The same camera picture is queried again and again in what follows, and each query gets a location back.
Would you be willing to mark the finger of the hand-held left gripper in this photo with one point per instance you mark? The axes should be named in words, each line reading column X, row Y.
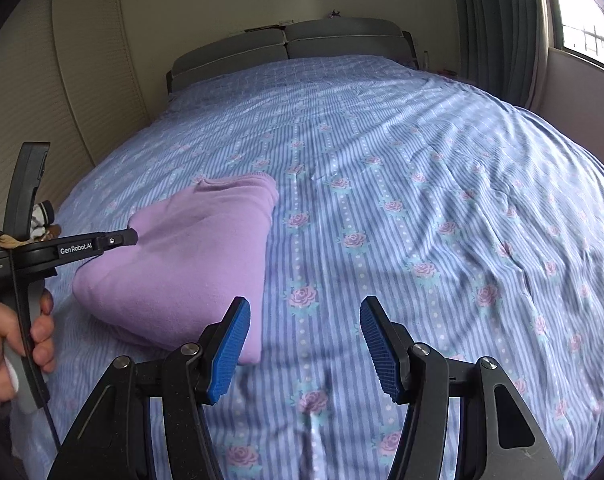
column 99, row 244

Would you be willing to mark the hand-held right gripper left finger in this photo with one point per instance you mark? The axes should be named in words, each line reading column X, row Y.
column 229, row 355

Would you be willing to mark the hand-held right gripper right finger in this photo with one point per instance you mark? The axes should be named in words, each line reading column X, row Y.
column 382, row 355

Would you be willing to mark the purple sweatshirt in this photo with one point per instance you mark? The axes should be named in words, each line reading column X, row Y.
column 191, row 260

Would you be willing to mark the brown patterned folded garment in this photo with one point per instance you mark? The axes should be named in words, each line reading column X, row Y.
column 54, row 231

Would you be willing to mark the white printed folded garment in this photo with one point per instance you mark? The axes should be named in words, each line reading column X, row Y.
column 42, row 215

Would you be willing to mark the blue striped floral bedsheet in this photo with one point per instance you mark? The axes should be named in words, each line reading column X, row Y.
column 432, row 210

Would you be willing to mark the grey headboard cushion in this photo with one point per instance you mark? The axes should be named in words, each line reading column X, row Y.
column 347, row 37
column 226, row 55

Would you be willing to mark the small bedside table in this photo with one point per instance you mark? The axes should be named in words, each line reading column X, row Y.
column 447, row 72

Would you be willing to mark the small dark figurine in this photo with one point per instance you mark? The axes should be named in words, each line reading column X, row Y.
column 336, row 12

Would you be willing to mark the grey-green curtain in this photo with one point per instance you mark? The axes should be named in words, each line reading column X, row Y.
column 497, row 25

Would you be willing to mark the window with metal grille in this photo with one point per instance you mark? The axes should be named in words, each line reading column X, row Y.
column 587, row 15

